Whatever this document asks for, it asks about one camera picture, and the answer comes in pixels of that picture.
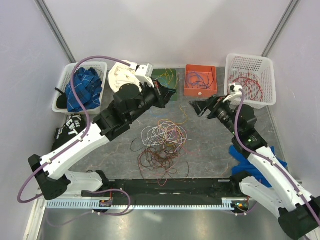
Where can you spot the green drawer box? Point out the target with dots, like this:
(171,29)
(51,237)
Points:
(167,77)

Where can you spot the light blue cable duct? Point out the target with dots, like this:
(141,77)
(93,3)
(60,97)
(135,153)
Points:
(95,204)

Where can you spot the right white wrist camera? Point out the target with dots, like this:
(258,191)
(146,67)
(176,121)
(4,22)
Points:
(235,91)

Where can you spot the orange drawer box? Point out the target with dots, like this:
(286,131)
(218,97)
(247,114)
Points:
(200,81)

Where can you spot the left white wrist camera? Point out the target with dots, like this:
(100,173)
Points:
(143,73)

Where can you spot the black printed t-shirt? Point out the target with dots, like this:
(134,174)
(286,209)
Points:
(74,124)

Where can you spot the blue plaid cloth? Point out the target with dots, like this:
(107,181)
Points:
(88,87)

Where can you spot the black cloth in basket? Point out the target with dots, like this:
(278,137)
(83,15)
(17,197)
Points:
(61,102)

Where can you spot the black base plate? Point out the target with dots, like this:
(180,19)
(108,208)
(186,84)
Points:
(208,187)

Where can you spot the right white plastic basket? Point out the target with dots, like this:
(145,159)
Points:
(255,74)

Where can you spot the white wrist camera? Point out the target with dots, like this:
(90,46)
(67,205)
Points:
(143,73)
(235,91)

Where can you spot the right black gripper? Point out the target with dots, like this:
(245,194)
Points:
(213,103)

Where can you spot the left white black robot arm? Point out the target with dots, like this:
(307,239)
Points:
(52,171)

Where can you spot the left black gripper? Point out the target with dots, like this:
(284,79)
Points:
(163,94)

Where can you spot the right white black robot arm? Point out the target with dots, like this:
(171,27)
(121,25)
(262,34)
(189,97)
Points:
(296,209)

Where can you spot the cream white cloth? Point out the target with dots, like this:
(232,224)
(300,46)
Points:
(121,74)

